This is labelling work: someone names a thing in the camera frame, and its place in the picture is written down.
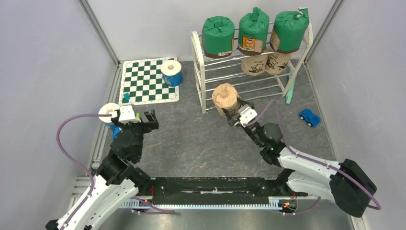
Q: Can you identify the brown roll with label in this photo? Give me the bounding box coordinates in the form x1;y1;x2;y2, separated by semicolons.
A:
212;83;240;116

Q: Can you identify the blue white roll front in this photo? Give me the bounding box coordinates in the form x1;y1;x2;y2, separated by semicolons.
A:
99;103;120;131

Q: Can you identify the blue white roll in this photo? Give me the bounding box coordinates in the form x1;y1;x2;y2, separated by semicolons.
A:
99;103;120;131
160;60;183;87

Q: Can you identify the brown roll with cartoon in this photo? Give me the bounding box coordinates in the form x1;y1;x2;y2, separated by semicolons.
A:
241;54;268;76

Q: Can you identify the brown paper roll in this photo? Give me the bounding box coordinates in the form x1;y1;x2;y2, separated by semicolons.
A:
265;52;292;76

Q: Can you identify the green paper roll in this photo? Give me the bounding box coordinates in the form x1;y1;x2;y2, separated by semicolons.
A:
237;7;270;56

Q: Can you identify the green brown roll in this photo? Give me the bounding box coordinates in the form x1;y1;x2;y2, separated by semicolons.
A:
270;8;310;54

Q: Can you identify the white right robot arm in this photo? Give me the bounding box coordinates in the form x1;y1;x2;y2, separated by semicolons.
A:
221;98;382;218

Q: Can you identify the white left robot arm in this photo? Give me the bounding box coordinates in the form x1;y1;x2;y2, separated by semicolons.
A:
45;105;159;230

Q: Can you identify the cream metal shelf rack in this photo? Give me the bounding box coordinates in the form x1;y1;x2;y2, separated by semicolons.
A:
191;24;314;114

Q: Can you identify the green roll on shelf left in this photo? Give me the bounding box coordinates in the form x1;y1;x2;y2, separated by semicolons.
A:
201;16;235;58

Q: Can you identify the small teal block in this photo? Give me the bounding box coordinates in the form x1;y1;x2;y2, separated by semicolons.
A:
123;93;130;102

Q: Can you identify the green white chessboard mat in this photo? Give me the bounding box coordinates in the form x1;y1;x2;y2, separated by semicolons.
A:
118;57;180;105

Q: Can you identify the mint green stick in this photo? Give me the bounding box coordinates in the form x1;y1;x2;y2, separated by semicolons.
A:
285;80;295;104

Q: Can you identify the blue toy car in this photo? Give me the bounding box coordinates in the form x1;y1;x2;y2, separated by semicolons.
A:
299;108;321;127

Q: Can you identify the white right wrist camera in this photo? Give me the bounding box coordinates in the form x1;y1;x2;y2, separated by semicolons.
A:
237;105;258;119

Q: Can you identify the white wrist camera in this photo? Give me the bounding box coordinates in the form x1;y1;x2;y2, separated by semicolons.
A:
112;105;141;124
237;105;258;119

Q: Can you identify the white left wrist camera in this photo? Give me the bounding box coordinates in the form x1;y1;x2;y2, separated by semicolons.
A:
112;105;141;124

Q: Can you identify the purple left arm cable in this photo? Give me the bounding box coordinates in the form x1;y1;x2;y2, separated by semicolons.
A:
56;114;113;230

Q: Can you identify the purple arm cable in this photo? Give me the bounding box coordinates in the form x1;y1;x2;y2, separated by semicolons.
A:
56;114;113;230
252;99;381;211

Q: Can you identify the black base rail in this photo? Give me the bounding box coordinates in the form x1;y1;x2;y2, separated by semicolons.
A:
137;177;308;209

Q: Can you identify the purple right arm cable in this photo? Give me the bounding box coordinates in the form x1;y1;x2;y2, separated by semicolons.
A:
252;99;381;211

